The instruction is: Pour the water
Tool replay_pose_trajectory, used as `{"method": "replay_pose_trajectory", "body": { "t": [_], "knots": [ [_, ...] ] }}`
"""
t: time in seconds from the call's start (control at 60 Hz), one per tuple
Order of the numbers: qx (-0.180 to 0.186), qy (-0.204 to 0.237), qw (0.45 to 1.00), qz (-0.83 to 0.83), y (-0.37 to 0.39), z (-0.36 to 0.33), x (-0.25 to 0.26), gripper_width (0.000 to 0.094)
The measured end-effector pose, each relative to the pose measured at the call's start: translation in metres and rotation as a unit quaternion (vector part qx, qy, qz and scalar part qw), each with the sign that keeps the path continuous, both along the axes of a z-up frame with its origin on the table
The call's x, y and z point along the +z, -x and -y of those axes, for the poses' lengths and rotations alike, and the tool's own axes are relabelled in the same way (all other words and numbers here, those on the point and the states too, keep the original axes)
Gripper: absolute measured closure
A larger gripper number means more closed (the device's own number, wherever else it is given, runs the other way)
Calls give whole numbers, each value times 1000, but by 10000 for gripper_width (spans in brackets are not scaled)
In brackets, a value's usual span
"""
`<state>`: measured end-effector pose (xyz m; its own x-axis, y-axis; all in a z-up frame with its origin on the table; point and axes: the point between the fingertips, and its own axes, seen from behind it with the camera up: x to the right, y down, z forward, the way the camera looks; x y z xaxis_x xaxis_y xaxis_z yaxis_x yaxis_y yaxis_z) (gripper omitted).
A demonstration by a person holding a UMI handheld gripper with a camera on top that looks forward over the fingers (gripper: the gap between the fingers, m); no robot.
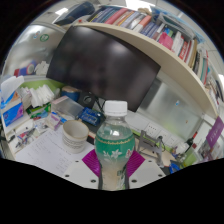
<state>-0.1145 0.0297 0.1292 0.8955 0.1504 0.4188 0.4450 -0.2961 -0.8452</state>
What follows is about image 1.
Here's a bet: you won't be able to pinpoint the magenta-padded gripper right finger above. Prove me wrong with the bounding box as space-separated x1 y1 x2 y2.
126 150 167 190

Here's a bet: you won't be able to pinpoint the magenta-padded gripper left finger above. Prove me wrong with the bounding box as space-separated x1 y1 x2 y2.
63 148 101 190

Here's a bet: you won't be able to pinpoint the green-labelled clear drink bottle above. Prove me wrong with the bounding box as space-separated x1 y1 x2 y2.
94 99 136 192

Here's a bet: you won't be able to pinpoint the patterned white paper cup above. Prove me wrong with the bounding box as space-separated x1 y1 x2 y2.
62 119 90 154

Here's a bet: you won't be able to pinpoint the white paper sheet with writing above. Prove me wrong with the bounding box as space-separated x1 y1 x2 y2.
14 124 96 178

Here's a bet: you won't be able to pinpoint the blue circuit board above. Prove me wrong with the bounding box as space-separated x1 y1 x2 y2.
77 107 104 127

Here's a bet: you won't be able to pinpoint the small white purple packet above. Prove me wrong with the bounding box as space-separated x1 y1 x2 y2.
46 111 63 131

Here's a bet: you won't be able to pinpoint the clear plastic box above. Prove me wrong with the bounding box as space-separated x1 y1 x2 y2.
51 95 84 120

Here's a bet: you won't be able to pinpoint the blue round container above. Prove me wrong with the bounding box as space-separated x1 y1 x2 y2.
60 85 82 103

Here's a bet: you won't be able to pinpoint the purple hanging banner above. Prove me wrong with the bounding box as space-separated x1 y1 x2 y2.
205 115 224 149

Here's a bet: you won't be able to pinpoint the stack of white napkins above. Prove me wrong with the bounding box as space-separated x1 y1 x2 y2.
29 84 56 108

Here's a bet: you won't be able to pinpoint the blue tissue box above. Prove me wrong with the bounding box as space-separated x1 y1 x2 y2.
0 75 26 128

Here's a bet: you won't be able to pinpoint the black computer monitor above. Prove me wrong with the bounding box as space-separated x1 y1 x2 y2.
45 25 162 113

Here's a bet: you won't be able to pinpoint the beige shelf with books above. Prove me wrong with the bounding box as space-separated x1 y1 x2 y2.
53 1 222 119

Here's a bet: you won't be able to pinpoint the round green sticker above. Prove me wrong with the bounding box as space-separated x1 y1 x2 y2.
39 33 50 43

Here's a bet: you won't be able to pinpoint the ceiling lights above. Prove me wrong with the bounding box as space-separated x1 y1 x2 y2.
54 0 154 16

